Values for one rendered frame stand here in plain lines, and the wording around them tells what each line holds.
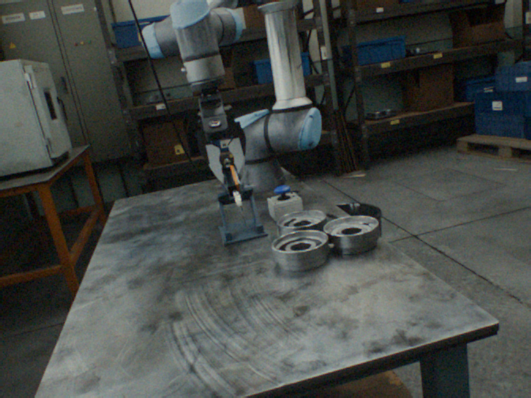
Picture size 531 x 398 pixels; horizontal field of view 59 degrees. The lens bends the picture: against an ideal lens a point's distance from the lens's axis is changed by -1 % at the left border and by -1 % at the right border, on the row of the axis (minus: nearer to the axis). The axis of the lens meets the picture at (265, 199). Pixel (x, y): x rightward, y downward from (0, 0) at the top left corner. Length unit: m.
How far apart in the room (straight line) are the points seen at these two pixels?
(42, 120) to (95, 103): 1.70
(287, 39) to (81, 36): 3.49
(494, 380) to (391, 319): 1.23
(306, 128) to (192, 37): 0.50
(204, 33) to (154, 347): 0.57
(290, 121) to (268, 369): 0.85
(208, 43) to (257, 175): 0.57
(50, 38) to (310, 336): 4.29
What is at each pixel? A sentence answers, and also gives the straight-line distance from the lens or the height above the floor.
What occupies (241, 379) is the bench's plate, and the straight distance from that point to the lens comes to 0.61.
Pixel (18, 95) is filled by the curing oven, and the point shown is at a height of 1.24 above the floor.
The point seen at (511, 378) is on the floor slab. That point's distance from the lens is 1.91.
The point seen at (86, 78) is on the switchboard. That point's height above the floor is 1.33.
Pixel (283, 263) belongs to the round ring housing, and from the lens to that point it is 0.84.
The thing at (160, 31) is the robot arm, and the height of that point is 1.27.
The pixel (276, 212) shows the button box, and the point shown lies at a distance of 1.10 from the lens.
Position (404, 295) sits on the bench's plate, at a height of 0.80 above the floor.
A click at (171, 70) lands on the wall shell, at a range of 4.87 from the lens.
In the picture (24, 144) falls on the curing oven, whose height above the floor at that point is 0.96.
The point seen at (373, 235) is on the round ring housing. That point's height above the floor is 0.83.
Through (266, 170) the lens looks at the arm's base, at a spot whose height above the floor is 0.86.
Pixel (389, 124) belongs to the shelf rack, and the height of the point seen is 0.41.
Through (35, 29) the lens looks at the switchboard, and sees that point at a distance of 4.76.
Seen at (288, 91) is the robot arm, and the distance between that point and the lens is 1.34.
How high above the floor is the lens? 1.16
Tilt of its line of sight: 16 degrees down
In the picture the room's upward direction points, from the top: 10 degrees counter-clockwise
